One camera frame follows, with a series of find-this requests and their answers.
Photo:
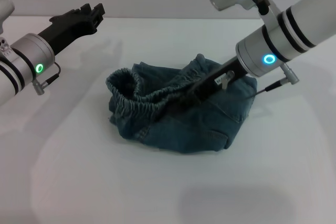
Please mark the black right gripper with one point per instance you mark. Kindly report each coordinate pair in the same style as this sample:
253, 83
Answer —
210, 87

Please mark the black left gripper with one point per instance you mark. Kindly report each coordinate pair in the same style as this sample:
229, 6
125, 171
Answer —
68, 27

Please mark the blue denim shorts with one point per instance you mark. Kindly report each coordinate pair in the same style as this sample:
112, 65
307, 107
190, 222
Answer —
183, 129

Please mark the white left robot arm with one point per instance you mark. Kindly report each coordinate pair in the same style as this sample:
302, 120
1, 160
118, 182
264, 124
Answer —
26, 49

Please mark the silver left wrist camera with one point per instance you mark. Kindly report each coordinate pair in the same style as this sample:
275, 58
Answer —
5, 7

